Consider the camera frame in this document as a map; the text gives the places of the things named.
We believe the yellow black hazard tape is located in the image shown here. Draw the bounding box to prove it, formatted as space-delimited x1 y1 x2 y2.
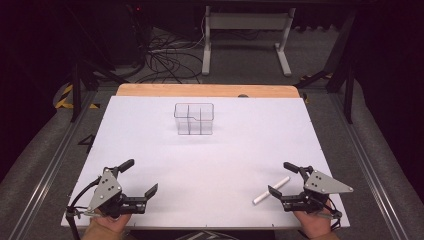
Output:
54 83 101 110

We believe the white pen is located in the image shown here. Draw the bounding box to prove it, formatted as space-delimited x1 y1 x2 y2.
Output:
252 176 291 206

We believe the white metal stand frame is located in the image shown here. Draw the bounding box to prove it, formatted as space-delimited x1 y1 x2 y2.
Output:
201 5 297 78

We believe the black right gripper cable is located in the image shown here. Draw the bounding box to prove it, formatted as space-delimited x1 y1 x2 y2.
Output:
319 199 344 232

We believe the person's left hand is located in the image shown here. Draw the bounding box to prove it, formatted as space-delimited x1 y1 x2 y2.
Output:
95 208 133 235

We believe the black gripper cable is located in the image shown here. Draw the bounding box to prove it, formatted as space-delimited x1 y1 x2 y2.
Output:
319 199 344 232
65 175 102 240

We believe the clear plastic divided organizer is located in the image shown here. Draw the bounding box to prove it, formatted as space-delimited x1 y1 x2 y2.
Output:
173 102 215 136

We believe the black metal stand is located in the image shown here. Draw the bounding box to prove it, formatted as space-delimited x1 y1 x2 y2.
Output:
293 9 357 125
63 3 131 124

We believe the person's right hand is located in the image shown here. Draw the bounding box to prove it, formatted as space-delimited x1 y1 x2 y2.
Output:
292 199 336 240

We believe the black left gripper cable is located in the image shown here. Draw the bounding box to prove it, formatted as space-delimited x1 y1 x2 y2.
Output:
65 175 102 240

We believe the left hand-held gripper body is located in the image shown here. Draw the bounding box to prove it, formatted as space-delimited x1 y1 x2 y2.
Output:
87 167 148 219

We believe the aluminium floor rail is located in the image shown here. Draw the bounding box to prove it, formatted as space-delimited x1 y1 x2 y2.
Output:
328 93 415 240
7 90 98 240

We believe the tangle of black floor cables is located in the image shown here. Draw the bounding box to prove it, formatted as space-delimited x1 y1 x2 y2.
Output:
134 28 206 85

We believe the black equipment case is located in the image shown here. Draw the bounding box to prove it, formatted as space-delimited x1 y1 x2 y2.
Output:
99 2 150 69

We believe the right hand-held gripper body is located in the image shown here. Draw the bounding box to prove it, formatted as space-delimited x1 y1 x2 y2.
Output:
281 169 355 215

